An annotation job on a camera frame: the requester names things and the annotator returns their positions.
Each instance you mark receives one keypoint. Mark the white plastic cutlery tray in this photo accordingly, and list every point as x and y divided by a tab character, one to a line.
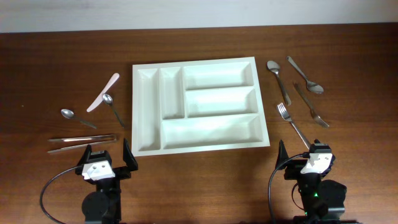
197	106

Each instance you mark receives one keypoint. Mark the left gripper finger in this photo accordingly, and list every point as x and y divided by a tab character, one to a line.
128	157
86	155

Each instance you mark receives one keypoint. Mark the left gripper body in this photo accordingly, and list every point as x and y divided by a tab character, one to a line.
114	183

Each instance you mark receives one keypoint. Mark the fork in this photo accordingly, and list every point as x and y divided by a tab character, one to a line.
285	116
316	117

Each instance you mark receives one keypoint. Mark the small teaspoon far left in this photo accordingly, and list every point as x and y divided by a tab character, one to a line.
69	114

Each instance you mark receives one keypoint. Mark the large spoon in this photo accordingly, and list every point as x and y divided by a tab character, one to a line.
275	69
311	86

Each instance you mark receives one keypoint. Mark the small teaspoon near knife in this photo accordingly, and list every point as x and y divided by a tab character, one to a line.
107	99

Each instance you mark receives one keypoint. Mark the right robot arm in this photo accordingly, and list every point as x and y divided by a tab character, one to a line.
322	200

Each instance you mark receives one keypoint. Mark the pink plastic knife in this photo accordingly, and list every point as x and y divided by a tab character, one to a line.
99	98

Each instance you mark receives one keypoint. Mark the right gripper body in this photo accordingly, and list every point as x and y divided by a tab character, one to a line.
295	165

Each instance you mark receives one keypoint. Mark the metal tongs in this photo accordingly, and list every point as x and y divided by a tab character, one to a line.
80	142

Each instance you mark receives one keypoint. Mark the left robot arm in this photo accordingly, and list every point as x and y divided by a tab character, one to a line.
104	204

